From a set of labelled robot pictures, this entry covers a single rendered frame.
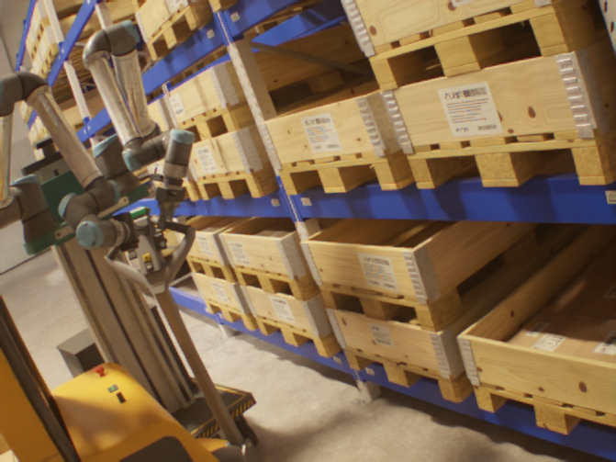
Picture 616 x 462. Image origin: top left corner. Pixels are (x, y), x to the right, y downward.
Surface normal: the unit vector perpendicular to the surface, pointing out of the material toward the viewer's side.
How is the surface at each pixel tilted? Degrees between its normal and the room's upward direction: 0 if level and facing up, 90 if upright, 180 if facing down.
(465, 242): 90
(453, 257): 90
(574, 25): 90
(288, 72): 90
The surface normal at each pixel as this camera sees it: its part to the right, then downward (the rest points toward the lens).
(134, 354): 0.65, -0.07
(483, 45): 0.49, 0.03
